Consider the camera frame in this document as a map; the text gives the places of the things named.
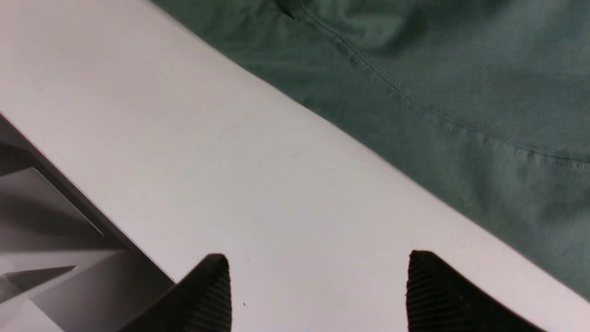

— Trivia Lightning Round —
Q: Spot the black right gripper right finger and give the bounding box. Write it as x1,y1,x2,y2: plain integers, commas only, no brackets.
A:
405,250,543,332

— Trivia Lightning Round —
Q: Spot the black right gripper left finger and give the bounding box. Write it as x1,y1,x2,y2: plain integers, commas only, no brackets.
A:
121,254,232,332

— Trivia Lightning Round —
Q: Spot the green long sleeve shirt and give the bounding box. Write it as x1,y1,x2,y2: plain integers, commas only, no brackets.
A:
154,0,590,300

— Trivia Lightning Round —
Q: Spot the grey table frame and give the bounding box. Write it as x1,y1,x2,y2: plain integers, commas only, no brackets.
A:
0,117,175,332

